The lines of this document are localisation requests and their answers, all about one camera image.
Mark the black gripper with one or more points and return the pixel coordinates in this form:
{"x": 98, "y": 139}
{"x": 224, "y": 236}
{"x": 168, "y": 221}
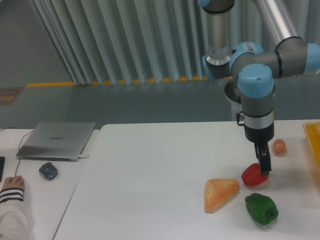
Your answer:
{"x": 260, "y": 137}

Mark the red bell pepper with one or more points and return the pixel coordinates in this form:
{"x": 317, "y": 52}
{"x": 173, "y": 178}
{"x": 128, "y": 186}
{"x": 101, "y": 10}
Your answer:
{"x": 252, "y": 175}

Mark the forearm in striped sleeve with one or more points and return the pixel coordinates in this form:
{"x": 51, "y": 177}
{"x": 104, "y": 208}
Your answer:
{"x": 14, "y": 219}

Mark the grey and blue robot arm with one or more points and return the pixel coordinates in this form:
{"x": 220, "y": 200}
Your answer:
{"x": 254, "y": 71}

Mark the green bell pepper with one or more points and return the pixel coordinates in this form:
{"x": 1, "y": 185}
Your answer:
{"x": 261, "y": 208}

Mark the person's hand on mouse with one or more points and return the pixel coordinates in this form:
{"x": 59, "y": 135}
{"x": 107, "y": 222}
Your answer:
{"x": 16, "y": 182}

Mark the brown egg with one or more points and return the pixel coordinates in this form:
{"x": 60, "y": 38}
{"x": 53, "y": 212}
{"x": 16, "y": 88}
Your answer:
{"x": 279, "y": 147}

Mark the yellow plastic basket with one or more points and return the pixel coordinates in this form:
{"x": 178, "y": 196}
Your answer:
{"x": 312, "y": 137}

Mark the triangular toast bread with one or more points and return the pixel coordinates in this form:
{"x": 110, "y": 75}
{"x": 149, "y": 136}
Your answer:
{"x": 218, "y": 191}

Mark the white folding partition screen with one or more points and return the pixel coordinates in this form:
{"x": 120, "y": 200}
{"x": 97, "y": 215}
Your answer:
{"x": 127, "y": 41}

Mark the silver laptop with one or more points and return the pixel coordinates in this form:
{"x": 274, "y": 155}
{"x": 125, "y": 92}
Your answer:
{"x": 57, "y": 141}

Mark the dark blue small case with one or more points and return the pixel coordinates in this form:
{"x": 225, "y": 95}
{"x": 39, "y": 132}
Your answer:
{"x": 48, "y": 171}

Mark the black phone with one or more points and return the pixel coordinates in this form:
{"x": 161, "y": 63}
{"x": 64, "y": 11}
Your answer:
{"x": 2, "y": 164}

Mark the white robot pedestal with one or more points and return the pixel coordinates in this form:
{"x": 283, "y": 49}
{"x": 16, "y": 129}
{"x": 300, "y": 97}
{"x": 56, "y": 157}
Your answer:
{"x": 233, "y": 96}

